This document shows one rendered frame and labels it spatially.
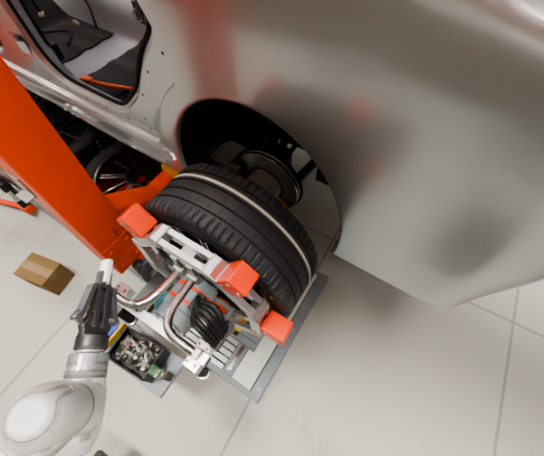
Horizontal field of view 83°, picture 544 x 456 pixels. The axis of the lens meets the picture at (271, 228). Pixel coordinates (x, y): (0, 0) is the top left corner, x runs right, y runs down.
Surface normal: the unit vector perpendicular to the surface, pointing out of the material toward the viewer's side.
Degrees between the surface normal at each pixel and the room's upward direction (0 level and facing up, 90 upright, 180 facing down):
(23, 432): 17
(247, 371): 0
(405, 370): 0
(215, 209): 5
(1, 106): 90
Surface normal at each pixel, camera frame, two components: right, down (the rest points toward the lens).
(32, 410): 0.28, -0.53
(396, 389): 0.00, -0.52
